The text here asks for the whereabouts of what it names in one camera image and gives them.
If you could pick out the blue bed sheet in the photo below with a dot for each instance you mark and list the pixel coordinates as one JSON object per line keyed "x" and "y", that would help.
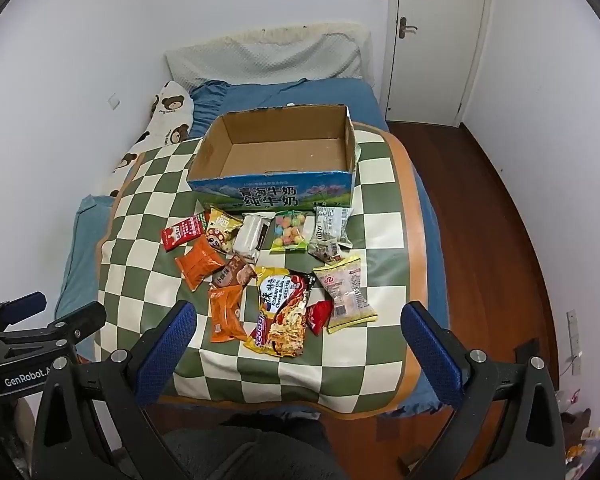
{"x": 305, "y": 92}

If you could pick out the cluttered brown shelf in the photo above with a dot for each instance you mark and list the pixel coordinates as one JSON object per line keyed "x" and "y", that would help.
{"x": 582, "y": 430}

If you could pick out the white wall outlet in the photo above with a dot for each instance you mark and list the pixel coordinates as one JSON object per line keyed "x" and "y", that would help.
{"x": 114, "y": 101}

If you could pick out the small dark red packet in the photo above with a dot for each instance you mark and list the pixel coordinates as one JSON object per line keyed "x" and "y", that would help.
{"x": 320, "y": 316}

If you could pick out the white quilted pillow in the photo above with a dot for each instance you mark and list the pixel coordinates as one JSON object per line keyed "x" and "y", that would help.
{"x": 260, "y": 55}

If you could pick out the wide orange snack packet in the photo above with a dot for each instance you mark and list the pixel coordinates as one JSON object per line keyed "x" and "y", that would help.
{"x": 197, "y": 265}

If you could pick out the yellow snack packet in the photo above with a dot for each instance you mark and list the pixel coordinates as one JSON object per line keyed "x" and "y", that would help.
{"x": 220, "y": 230}

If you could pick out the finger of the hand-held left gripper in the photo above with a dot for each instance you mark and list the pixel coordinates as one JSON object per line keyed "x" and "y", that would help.
{"x": 25, "y": 305}
{"x": 86, "y": 317}

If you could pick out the white door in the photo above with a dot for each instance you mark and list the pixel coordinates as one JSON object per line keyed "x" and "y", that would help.
{"x": 430, "y": 60}

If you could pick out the instant noodle packet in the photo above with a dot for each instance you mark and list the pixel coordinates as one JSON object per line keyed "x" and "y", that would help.
{"x": 280, "y": 320}

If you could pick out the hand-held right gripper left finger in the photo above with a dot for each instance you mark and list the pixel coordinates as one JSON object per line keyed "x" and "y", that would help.
{"x": 172, "y": 337}

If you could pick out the silver white snack packet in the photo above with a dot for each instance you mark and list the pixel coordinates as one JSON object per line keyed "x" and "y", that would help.
{"x": 250, "y": 237}

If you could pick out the green white checkered mat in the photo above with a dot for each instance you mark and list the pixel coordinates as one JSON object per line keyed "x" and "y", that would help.
{"x": 380, "y": 210}

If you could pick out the bear print pillow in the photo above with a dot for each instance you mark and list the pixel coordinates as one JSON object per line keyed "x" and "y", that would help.
{"x": 167, "y": 115}

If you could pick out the red snack packet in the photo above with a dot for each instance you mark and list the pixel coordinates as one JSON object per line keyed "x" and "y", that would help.
{"x": 180, "y": 232}

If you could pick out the long orange snack packet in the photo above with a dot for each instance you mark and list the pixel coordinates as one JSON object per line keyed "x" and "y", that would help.
{"x": 225, "y": 315}

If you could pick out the white grey snack packet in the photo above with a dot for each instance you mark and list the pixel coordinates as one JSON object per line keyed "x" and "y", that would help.
{"x": 330, "y": 230}

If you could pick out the cardboard box blue print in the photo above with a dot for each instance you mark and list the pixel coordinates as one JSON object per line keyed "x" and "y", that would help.
{"x": 280, "y": 155}

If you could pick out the brown snack packet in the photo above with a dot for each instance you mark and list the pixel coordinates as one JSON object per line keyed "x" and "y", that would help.
{"x": 232, "y": 272}

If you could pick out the pale pink yellow-edged packet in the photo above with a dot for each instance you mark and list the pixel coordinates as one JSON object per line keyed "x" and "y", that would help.
{"x": 345, "y": 292}

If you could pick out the white power strip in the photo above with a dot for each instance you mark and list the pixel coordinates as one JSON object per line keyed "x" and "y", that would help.
{"x": 573, "y": 335}

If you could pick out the clear colourful candy packet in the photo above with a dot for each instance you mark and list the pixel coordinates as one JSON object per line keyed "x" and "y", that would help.
{"x": 290, "y": 232}

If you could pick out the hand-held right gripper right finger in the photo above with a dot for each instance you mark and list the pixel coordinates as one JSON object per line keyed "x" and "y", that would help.
{"x": 430, "y": 347}

